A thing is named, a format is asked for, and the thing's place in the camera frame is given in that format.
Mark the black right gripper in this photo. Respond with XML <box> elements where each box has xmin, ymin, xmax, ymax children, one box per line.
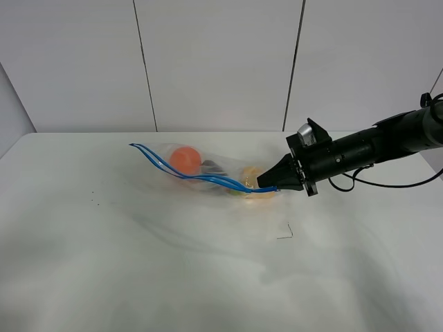
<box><xmin>257</xmin><ymin>118</ymin><xmax>332</xmax><ymax>196</ymax></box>

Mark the clear zip bag blue seal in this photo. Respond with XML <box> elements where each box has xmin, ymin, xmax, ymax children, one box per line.
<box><xmin>129</xmin><ymin>142</ymin><xmax>280</xmax><ymax>201</ymax></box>

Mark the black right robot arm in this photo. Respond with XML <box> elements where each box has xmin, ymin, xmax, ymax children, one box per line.
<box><xmin>257</xmin><ymin>93</ymin><xmax>442</xmax><ymax>196</ymax></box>

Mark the yellow toy fruit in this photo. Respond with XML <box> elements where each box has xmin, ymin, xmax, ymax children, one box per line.
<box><xmin>240</xmin><ymin>166</ymin><xmax>275</xmax><ymax>199</ymax></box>

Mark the dark purple toy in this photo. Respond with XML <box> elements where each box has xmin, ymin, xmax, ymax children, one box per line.
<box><xmin>200</xmin><ymin>160</ymin><xmax>226</xmax><ymax>175</ymax></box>

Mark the orange ball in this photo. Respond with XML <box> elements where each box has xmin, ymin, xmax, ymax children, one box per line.
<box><xmin>169</xmin><ymin>146</ymin><xmax>201</xmax><ymax>175</ymax></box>

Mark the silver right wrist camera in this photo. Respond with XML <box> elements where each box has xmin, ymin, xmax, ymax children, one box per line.
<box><xmin>297</xmin><ymin>123</ymin><xmax>316</xmax><ymax>146</ymax></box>

